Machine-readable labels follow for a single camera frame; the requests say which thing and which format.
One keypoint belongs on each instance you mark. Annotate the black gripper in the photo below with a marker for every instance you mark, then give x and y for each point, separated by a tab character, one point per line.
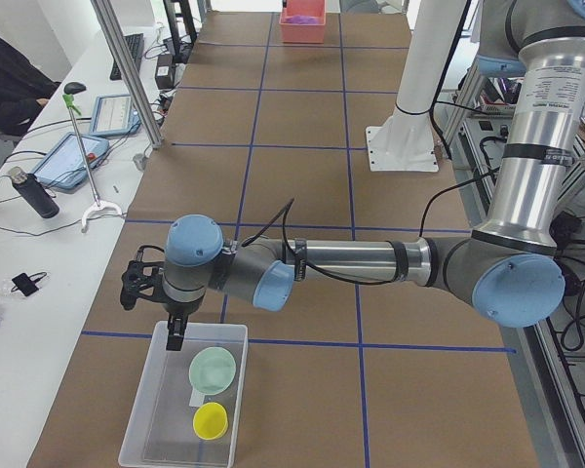
177	309

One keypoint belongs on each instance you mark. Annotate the green plastic bowl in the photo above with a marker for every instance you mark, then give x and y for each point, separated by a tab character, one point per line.
212	370

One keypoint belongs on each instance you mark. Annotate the yellow plastic cup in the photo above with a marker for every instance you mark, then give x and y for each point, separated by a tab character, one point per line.
210	421

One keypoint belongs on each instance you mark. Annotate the purple cloth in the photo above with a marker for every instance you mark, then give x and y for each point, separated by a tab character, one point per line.
303	20

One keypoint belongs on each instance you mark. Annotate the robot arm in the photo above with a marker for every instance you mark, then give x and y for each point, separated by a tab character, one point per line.
505	268

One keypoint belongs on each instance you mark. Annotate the clear plastic bin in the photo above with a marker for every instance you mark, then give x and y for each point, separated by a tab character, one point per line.
160	430

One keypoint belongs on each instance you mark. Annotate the small black device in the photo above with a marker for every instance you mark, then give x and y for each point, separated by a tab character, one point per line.
26	284

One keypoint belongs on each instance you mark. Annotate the near teach pendant tablet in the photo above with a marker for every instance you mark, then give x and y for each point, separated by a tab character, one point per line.
62	167

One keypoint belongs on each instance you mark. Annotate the teach pendant tablet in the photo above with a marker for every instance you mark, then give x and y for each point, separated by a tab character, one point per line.
62	167
113	116

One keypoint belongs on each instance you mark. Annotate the black water bottle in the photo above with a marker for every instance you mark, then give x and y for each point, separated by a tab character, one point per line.
30	189

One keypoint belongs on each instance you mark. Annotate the far teach pendant tablet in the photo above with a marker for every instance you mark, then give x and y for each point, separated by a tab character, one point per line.
113	116

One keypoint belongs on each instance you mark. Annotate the black power adapter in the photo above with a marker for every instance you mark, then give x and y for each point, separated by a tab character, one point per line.
165	72

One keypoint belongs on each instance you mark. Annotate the person in black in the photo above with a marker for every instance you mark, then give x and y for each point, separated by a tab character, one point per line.
24	91

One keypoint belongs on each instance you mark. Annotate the pink plastic bin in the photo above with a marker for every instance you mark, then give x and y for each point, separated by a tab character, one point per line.
303	34

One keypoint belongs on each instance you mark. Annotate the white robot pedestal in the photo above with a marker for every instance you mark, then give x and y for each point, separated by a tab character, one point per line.
404	142

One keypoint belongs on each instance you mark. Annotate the aluminium frame post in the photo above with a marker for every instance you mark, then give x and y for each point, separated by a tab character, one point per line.
114	37

